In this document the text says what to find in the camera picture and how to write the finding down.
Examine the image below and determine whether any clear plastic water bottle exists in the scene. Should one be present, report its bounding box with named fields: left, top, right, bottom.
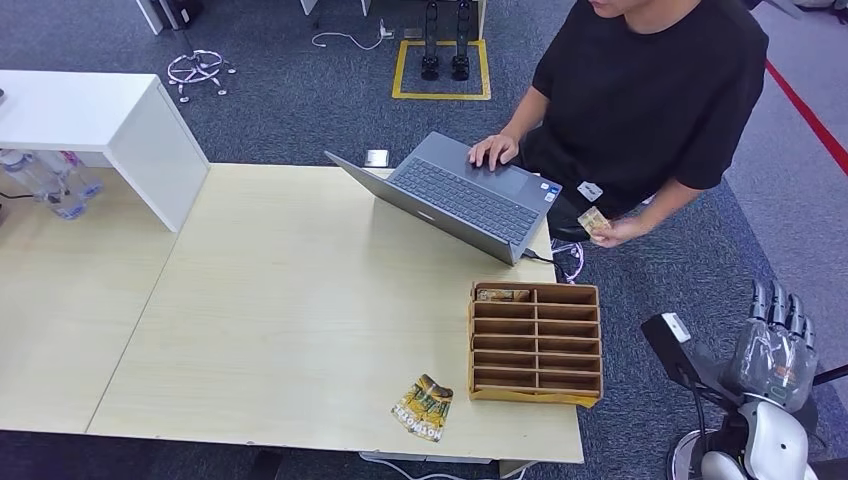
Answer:
left=39, top=151, right=105, bottom=201
left=0, top=150, right=88, bottom=222

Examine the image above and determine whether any grey open laptop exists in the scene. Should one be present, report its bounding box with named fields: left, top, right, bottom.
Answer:
left=323, top=131, right=563, bottom=268

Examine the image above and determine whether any silver chair star base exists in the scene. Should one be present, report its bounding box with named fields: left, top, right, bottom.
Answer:
left=166, top=48, right=237, bottom=105

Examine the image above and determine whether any black box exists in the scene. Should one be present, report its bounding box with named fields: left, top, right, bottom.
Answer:
left=158, top=0, right=206, bottom=31

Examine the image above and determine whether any white desk riser shelf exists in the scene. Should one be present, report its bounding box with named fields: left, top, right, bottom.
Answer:
left=0, top=70, right=211, bottom=234

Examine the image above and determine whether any brown patterned card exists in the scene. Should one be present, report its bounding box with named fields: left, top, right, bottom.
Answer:
left=576, top=205, right=613, bottom=235

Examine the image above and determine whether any wooden slotted card organizer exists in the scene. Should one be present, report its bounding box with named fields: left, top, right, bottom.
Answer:
left=466, top=281, right=605, bottom=409

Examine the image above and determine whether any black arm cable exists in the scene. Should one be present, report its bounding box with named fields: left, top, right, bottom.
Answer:
left=687, top=387, right=711, bottom=462

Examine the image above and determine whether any person's left hand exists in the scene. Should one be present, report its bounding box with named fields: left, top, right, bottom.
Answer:
left=588, top=215, right=655, bottom=250

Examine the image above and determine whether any patterned card in organizer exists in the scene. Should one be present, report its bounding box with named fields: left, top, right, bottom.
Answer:
left=474, top=288, right=532, bottom=304

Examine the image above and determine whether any chrome rimmed dark round base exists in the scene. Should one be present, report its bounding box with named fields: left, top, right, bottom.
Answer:
left=665, top=429, right=705, bottom=480

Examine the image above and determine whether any white cable under table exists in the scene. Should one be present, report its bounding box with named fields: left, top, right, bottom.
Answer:
left=357, top=452, right=535, bottom=480

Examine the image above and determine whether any yellow green card sleeve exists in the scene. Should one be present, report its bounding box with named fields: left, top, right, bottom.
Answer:
left=390, top=374, right=455, bottom=444

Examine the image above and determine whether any black wrist camera white cap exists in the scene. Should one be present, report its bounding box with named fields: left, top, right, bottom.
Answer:
left=640, top=312, right=745, bottom=413

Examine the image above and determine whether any black stand pole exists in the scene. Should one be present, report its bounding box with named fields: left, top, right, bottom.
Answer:
left=812, top=364, right=848, bottom=388

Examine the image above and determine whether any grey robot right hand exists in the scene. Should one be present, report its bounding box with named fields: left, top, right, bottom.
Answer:
left=720, top=280, right=820, bottom=414

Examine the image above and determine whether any white furniture leg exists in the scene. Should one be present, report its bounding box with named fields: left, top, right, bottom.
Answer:
left=135, top=0, right=167, bottom=36

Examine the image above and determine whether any black round stand base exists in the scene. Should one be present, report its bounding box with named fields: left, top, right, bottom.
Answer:
left=793, top=390, right=821, bottom=440

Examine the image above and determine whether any chrome stool base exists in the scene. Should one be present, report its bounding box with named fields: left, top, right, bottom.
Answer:
left=551, top=239, right=588, bottom=285

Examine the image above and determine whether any person's right hand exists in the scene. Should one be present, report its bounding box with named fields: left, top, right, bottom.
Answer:
left=467, top=132, right=522, bottom=173

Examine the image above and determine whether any black robot leg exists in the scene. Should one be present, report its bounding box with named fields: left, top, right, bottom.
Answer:
left=451, top=0, right=472, bottom=82
left=421, top=0, right=442, bottom=82

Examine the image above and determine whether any white floor cable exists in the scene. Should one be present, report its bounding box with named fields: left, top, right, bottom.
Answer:
left=311, top=29, right=387, bottom=52

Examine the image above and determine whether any person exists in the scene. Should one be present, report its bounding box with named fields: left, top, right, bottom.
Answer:
left=467, top=0, right=771, bottom=250

